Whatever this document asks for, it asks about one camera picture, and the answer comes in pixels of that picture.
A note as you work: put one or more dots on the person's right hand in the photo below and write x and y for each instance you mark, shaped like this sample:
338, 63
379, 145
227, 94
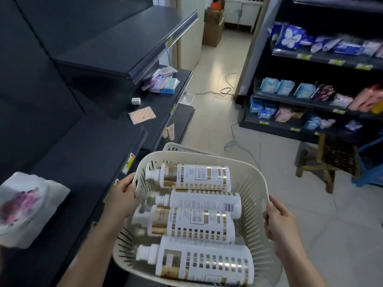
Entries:
282, 233

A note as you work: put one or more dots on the person's left hand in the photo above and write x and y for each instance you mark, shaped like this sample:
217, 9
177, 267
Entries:
119, 203

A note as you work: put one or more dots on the cream slotted plastic basket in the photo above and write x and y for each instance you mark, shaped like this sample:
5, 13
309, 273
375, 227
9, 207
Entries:
179, 147
248, 182

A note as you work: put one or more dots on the dark grey shelf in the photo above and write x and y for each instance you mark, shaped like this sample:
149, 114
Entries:
89, 41

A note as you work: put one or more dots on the person's right forearm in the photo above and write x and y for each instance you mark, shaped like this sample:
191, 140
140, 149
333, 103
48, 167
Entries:
302, 272

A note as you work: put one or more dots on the person's left forearm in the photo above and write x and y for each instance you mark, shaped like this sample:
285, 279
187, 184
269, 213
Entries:
89, 260

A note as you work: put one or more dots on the green yellow price label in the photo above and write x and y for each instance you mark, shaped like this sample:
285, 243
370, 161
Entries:
173, 109
128, 162
170, 42

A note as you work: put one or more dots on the white square dish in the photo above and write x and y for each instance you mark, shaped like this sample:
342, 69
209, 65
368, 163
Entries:
57, 195

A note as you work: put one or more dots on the pale pink tube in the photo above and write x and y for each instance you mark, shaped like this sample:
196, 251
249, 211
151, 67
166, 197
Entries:
170, 132

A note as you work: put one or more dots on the pink patterned flat packet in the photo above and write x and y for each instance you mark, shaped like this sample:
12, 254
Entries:
142, 115

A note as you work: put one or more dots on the white floral bowl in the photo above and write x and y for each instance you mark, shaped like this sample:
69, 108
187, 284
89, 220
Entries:
21, 203

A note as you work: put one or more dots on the wooden woven stool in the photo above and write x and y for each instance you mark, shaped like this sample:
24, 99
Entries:
341, 152

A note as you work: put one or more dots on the small white box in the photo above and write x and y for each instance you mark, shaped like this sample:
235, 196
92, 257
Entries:
136, 101

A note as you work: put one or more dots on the blue plastic stool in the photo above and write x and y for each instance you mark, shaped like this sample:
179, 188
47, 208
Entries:
371, 173

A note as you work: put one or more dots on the row of small pastel packets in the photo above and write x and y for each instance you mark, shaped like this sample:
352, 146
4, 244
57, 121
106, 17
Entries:
263, 112

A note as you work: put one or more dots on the white power strip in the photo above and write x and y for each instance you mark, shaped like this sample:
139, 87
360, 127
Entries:
187, 100

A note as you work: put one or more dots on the pile of pastel small packets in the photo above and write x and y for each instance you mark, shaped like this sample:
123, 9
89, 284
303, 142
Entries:
163, 83

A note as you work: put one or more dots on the row of blue pink packets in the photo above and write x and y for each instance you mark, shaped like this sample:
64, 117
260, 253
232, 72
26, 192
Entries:
284, 86

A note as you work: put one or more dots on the black store rack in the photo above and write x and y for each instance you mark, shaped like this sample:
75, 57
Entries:
323, 77

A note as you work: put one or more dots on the white door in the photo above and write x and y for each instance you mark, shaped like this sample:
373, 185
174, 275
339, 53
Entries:
193, 32

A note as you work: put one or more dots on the large cardboard box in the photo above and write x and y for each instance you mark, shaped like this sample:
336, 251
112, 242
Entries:
212, 34

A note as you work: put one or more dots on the row of blue white packets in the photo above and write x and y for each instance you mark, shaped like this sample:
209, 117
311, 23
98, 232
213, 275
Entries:
288, 37

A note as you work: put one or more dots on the small cardboard box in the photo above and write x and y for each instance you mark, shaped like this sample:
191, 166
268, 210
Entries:
214, 15

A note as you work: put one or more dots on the white cabinet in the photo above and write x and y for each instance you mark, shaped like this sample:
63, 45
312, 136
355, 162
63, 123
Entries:
242, 11

